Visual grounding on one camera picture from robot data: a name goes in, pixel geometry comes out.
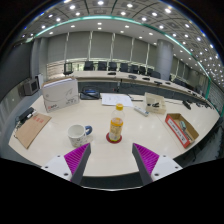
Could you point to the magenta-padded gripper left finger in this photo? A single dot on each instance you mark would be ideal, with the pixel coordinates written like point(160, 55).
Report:
point(60, 165)

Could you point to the white paper sheets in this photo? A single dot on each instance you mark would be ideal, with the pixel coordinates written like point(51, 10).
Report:
point(116, 100)

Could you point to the grey boxy monitor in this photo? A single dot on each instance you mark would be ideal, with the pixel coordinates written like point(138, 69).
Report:
point(31, 87)

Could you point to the teal board eraser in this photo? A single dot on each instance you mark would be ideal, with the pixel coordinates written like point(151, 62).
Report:
point(183, 125)

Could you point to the open cardboard box red-white side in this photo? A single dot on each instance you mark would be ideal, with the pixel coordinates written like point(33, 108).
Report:
point(176, 131)

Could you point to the flat brown cardboard envelope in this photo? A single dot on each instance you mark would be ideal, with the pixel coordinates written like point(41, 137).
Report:
point(31, 130)

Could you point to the black flat device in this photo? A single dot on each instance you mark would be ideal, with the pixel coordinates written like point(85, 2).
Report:
point(26, 114)

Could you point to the long curved conference desk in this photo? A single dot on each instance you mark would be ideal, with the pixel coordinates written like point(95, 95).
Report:
point(96, 76)

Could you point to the group of black office chairs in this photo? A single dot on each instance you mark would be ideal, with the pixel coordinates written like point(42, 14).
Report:
point(113, 66)

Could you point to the white power strip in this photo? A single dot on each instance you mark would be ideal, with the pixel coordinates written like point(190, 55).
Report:
point(141, 111)

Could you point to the white cardboard paper box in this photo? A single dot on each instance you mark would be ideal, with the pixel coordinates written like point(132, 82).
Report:
point(60, 95)

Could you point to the yellow-capped orange label drink bottle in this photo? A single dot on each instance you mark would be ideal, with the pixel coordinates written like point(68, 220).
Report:
point(116, 128)

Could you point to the group of black desk microphones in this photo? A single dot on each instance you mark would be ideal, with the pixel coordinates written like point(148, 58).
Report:
point(186, 105)

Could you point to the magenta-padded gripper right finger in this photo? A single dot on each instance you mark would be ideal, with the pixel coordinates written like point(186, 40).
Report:
point(165, 165)

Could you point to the black bag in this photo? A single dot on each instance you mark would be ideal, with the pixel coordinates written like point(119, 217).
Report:
point(89, 94)

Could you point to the group of ceiling lights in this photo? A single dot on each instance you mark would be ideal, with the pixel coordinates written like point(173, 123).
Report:
point(100, 2)

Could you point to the flat round red coaster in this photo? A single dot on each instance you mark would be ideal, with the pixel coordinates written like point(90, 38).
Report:
point(108, 139)

